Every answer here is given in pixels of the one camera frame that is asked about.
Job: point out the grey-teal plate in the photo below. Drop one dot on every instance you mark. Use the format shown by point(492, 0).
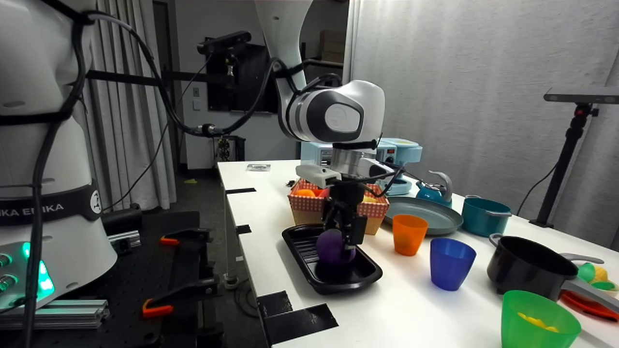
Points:
point(442, 219)

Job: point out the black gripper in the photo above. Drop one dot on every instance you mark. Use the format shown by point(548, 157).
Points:
point(347, 199)

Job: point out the grey toy utensil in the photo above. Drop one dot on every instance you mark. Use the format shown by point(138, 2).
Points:
point(583, 257)

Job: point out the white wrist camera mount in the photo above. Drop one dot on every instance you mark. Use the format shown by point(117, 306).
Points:
point(316, 172)

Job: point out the black tripod stand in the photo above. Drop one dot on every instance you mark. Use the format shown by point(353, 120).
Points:
point(568, 147)

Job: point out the grey curtain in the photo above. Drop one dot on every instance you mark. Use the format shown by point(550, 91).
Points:
point(129, 128)

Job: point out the orange checkered basket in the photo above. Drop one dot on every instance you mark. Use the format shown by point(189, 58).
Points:
point(310, 209)

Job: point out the black camera on pole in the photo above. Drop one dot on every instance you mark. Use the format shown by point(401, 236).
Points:
point(225, 41)

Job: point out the red toy utensil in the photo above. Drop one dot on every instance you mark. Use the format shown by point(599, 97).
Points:
point(583, 306)

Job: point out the light blue toy oven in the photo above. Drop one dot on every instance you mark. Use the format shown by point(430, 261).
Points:
point(403, 153)

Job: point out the orange toy fruit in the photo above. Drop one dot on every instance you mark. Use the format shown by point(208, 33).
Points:
point(303, 192)

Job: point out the black floor device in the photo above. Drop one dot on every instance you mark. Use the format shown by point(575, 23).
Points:
point(229, 147)

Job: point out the green yellow toy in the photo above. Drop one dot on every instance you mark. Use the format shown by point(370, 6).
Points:
point(591, 273)

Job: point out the aluminium extrusion bar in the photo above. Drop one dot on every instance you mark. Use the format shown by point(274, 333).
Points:
point(65, 313)

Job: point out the small white label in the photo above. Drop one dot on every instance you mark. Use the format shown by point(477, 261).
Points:
point(258, 166)

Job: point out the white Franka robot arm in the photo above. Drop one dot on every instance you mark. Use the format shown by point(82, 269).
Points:
point(40, 97)

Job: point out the black horizontal pole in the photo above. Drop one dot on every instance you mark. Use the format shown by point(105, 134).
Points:
point(129, 76)

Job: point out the black toy pot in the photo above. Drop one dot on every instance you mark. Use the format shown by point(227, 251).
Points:
point(523, 271)

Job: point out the green plastic cup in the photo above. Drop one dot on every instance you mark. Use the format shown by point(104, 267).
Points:
point(516, 329)

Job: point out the teal toy pot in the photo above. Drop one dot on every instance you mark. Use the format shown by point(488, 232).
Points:
point(485, 219)

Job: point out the yellow toy piece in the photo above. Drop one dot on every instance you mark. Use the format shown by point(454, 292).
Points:
point(539, 321)

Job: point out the orange plastic cup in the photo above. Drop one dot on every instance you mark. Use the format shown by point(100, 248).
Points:
point(409, 234)

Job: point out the dark wall shelf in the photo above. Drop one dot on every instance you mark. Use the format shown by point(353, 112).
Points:
point(326, 50)

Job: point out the black monitor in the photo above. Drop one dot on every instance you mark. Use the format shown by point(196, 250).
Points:
point(249, 83)

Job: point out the black plastic plate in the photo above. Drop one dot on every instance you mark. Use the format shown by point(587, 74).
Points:
point(369, 267)

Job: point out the blue plastic cup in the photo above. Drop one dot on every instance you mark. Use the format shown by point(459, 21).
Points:
point(452, 263)

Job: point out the tiny black tape square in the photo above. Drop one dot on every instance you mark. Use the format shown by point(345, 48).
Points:
point(243, 228)

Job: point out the small teal toy pan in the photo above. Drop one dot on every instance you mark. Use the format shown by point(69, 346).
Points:
point(428, 193)

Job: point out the red toy fruit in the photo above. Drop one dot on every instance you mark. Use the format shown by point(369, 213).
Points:
point(322, 192)

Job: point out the black camera bar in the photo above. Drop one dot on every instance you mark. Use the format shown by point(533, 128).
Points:
point(581, 95)

